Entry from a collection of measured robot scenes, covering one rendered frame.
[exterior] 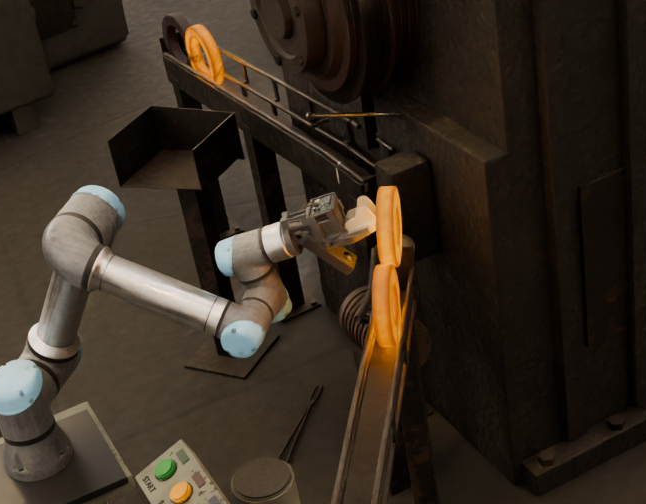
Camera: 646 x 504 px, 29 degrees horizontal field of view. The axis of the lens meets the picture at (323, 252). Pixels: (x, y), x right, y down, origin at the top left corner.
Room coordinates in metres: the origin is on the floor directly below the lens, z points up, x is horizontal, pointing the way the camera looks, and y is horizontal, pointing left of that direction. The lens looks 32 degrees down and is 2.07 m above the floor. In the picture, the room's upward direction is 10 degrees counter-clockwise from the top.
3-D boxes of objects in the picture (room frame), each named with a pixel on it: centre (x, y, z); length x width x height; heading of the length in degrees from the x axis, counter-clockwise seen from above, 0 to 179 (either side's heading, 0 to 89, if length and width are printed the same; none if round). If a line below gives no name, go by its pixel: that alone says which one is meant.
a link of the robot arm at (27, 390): (2.19, 0.70, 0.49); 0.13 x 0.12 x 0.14; 160
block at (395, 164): (2.36, -0.20, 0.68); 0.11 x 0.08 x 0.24; 112
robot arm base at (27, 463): (2.18, 0.70, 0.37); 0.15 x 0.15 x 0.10
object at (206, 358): (2.90, 0.32, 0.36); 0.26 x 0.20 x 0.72; 57
